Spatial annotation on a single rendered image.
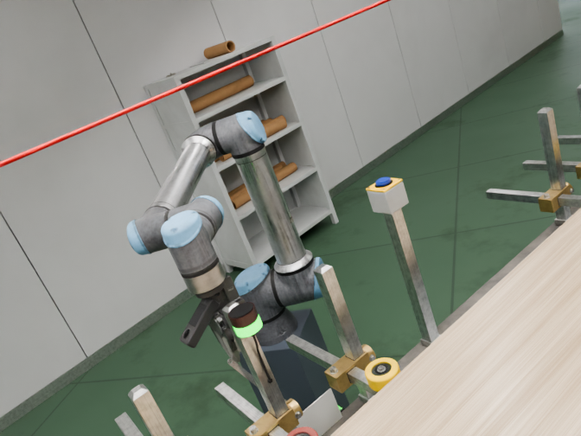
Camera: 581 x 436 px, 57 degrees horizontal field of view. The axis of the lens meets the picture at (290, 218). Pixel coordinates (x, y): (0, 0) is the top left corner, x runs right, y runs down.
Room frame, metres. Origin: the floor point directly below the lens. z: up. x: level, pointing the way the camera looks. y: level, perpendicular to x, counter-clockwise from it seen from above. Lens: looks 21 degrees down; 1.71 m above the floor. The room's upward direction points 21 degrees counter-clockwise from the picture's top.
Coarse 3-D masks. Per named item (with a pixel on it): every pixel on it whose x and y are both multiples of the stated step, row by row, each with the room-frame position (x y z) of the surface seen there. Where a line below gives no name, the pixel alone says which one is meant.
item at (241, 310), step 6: (240, 306) 1.02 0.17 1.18; (246, 306) 1.01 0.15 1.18; (252, 306) 1.00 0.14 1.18; (234, 312) 1.00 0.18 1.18; (240, 312) 0.99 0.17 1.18; (246, 312) 0.98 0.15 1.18; (234, 318) 0.98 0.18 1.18; (252, 336) 0.99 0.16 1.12; (258, 348) 1.01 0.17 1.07; (258, 354) 1.02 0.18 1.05; (264, 366) 1.02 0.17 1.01; (270, 378) 1.02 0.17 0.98
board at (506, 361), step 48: (576, 240) 1.22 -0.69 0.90; (528, 288) 1.10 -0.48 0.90; (576, 288) 1.03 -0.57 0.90; (480, 336) 1.00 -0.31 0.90; (528, 336) 0.94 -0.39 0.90; (576, 336) 0.89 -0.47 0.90; (432, 384) 0.91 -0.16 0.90; (480, 384) 0.86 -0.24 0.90; (528, 384) 0.81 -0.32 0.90; (576, 384) 0.77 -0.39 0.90; (336, 432) 0.88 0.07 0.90; (384, 432) 0.83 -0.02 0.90; (432, 432) 0.79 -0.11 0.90; (480, 432) 0.75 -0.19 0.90; (528, 432) 0.71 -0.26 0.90; (576, 432) 0.68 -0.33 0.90
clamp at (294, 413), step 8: (288, 400) 1.07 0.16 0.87; (296, 408) 1.04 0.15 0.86; (264, 416) 1.04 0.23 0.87; (272, 416) 1.03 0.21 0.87; (280, 416) 1.02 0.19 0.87; (288, 416) 1.02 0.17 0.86; (296, 416) 1.03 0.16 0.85; (256, 424) 1.03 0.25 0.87; (264, 424) 1.02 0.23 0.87; (272, 424) 1.01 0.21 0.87; (280, 424) 1.01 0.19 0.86; (288, 424) 1.02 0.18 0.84; (296, 424) 1.03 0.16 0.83; (248, 432) 1.01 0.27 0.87; (264, 432) 0.99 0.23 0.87; (288, 432) 1.02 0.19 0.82
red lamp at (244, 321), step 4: (252, 304) 1.01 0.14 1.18; (252, 312) 0.98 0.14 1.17; (256, 312) 0.99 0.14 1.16; (228, 316) 1.00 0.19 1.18; (244, 316) 0.97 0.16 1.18; (248, 316) 0.97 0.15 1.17; (252, 316) 0.98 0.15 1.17; (256, 316) 0.99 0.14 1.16; (232, 320) 0.98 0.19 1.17; (236, 320) 0.97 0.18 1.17; (240, 320) 0.97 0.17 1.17; (244, 320) 0.97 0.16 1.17; (248, 320) 0.97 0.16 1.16; (252, 320) 0.98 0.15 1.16; (232, 324) 0.99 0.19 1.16; (236, 324) 0.98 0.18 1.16; (240, 324) 0.97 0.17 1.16; (244, 324) 0.97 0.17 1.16; (248, 324) 0.97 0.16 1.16
